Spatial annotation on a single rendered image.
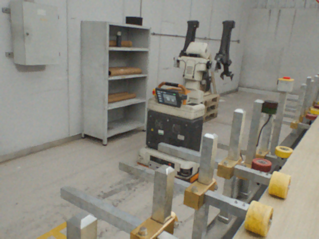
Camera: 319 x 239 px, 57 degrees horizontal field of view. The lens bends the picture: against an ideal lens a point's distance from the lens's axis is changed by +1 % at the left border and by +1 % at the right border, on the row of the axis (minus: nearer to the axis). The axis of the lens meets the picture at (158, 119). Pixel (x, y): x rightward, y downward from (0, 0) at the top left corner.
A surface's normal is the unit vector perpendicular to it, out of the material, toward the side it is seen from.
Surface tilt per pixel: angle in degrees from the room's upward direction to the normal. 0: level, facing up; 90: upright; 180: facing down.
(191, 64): 82
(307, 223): 0
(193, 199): 90
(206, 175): 90
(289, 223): 0
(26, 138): 90
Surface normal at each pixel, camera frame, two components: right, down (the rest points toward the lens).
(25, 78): 0.83, 0.20
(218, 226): 0.07, -0.96
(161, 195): -0.56, 0.18
